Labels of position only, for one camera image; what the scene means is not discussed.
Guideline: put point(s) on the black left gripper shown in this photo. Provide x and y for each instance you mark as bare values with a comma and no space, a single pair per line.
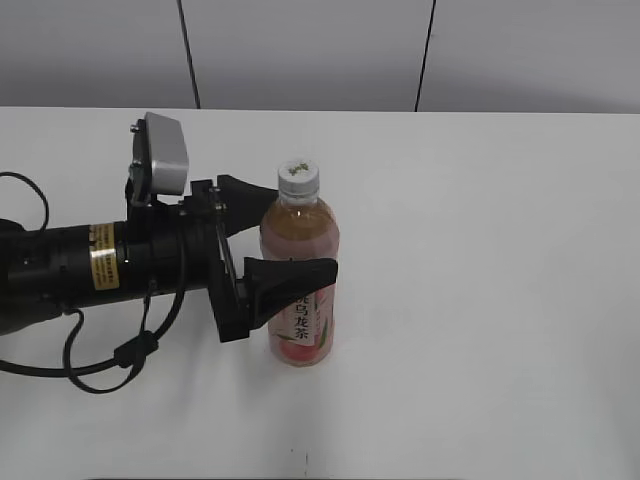
181,247

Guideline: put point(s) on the peach oolong tea bottle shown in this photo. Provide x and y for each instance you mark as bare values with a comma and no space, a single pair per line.
301,334

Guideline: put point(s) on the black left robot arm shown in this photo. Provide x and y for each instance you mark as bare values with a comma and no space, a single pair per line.
44,274

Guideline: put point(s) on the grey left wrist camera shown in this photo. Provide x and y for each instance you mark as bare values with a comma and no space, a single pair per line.
160,160

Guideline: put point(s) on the white bottle cap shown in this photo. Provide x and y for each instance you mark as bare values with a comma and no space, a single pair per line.
298,178

